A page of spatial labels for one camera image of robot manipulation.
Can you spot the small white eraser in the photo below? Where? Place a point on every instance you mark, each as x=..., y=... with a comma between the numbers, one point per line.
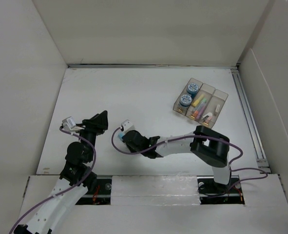
x=217, y=109

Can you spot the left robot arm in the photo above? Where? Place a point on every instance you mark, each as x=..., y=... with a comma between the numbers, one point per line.
x=74, y=181

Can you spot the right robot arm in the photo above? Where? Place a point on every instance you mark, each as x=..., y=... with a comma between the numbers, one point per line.
x=210, y=146

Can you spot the blue white jar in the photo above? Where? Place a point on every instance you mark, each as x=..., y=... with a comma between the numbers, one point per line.
x=192, y=89
x=185, y=100

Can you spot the orange highlighter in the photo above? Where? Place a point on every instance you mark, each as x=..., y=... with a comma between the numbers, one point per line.
x=195, y=114

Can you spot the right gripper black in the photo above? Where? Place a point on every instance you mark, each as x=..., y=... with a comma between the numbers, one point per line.
x=132, y=148

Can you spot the pink white correction tape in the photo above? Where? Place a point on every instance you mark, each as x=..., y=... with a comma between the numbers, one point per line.
x=207, y=117

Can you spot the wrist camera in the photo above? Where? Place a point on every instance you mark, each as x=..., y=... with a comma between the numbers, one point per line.
x=127, y=126
x=68, y=124

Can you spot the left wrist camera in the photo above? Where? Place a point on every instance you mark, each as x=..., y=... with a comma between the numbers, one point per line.
x=68, y=124

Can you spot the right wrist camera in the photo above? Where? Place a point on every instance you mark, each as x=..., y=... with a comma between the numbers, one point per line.
x=127, y=126

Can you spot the pink highlighter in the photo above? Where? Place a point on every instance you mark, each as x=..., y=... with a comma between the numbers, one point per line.
x=203, y=104

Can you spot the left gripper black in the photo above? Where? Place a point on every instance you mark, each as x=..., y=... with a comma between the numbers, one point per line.
x=97, y=124

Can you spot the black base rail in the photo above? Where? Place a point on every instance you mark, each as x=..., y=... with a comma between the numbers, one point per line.
x=210, y=192

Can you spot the blue highlighter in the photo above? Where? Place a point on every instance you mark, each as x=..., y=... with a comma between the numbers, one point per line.
x=121, y=135

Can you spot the clear three-compartment organizer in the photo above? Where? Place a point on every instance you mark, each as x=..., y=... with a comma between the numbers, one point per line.
x=213, y=98

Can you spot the right aluminium rail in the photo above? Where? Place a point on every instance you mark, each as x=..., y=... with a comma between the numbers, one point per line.
x=261, y=158

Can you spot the yellow highlighter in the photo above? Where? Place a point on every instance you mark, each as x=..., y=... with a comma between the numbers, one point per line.
x=196, y=102

